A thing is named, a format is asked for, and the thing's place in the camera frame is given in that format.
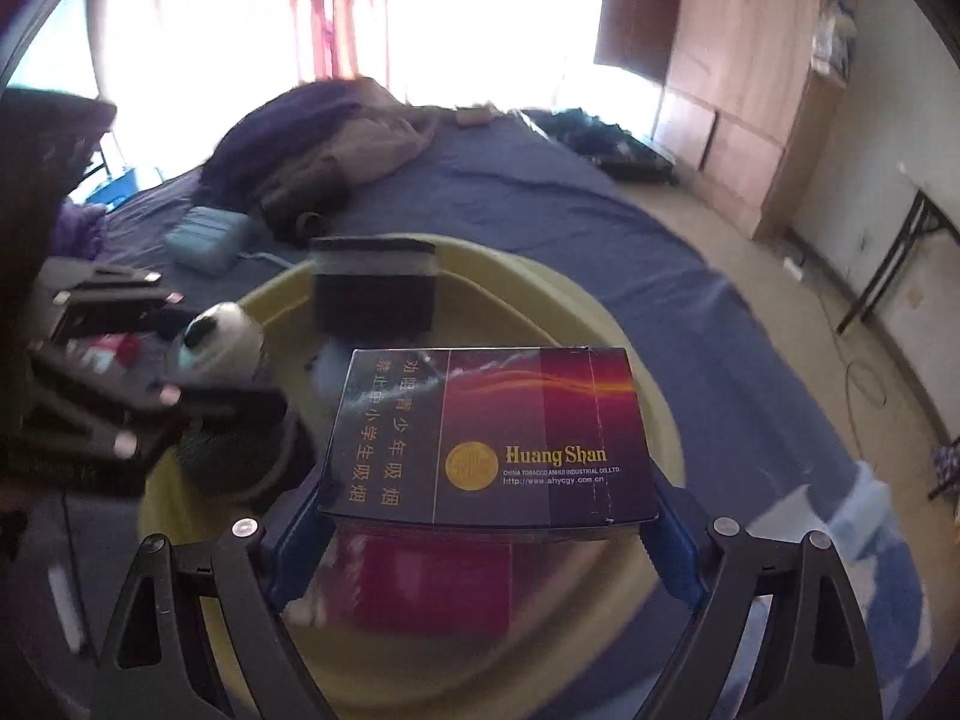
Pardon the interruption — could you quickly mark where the black folding table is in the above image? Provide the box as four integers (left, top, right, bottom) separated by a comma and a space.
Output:
836, 172, 960, 335

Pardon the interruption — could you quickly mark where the white plastic bag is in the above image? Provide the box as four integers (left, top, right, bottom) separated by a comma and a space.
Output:
814, 0, 860, 76

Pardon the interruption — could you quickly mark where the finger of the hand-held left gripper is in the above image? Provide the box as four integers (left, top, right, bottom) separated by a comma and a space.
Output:
45, 266, 188, 338
7, 345, 290, 496

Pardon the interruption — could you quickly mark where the black bag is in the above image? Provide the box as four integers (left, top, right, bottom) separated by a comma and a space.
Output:
525, 109, 676, 182

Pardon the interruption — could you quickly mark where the red cigarette carton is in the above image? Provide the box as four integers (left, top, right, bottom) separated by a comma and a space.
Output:
322, 529, 518, 635

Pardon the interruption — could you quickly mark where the floor cable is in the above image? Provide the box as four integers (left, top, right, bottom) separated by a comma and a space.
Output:
817, 277, 908, 466

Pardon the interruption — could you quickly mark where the pink curtain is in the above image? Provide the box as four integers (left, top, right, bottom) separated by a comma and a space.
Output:
289, 0, 391, 80

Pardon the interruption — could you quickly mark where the white rounded device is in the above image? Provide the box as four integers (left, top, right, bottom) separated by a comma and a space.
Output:
180, 301, 269, 383

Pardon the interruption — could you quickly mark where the beige jacket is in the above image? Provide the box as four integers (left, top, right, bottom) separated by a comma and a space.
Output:
259, 82, 440, 241

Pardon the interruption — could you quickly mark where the wooden wardrobe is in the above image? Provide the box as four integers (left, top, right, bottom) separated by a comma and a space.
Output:
596, 0, 860, 241

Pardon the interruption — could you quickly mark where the light blue pouch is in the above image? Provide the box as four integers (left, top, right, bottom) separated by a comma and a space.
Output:
165, 206, 252, 276

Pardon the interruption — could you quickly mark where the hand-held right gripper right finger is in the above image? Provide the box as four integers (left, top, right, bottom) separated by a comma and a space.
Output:
643, 481, 880, 720

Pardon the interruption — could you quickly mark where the pale yellow plastic basin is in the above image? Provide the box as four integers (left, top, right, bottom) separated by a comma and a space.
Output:
139, 234, 687, 720

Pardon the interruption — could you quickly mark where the dark cigarette carton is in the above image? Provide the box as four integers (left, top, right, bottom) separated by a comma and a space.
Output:
315, 345, 661, 541

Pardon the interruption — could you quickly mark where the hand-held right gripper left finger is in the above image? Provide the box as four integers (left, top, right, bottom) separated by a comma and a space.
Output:
90, 465, 338, 720

